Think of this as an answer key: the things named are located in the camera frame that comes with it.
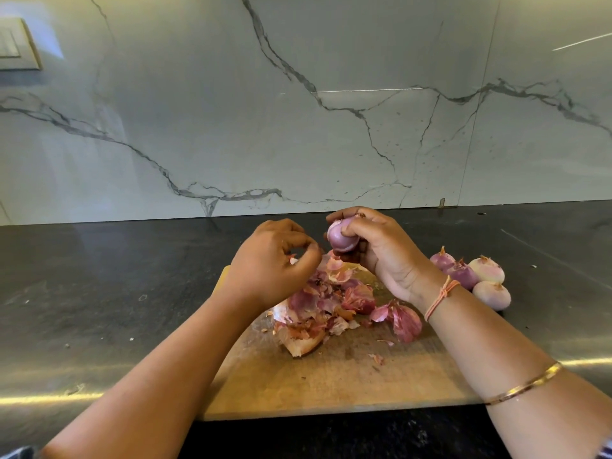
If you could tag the wooden cutting board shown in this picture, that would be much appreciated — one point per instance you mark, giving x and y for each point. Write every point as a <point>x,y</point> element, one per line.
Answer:
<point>277,387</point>

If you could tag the red onion with pale patch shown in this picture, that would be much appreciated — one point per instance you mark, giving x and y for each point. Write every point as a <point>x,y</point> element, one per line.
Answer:
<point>341,236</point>

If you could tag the small red onion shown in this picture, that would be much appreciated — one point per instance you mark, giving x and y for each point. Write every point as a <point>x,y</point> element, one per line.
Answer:
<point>442,259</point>

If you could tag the pile of onion peels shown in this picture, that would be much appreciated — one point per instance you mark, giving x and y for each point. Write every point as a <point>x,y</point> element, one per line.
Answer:
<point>316,301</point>

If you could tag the gold bangle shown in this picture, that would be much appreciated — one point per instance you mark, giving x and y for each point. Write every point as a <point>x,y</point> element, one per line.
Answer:
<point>524,383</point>

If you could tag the brownish red onion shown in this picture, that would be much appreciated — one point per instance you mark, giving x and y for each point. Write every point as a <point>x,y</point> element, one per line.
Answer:
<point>487,269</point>

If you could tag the person's right forearm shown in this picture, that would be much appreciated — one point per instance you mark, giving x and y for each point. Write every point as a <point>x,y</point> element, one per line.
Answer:
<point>526,373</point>

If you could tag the person's right hand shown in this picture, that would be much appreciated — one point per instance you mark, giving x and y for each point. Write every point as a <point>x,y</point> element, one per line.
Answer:
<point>392,251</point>

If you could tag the person's left forearm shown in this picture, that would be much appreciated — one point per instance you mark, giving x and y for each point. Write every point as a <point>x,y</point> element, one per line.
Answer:
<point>134,396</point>

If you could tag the black white plaid sleeve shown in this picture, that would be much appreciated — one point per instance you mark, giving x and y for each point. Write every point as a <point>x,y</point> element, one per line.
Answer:
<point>14,452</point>

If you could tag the white wall switch plate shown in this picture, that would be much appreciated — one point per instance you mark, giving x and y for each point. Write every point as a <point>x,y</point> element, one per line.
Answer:
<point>14,43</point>

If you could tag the person's left hand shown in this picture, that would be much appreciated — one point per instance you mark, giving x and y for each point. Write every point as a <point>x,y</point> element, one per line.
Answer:
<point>263,267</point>

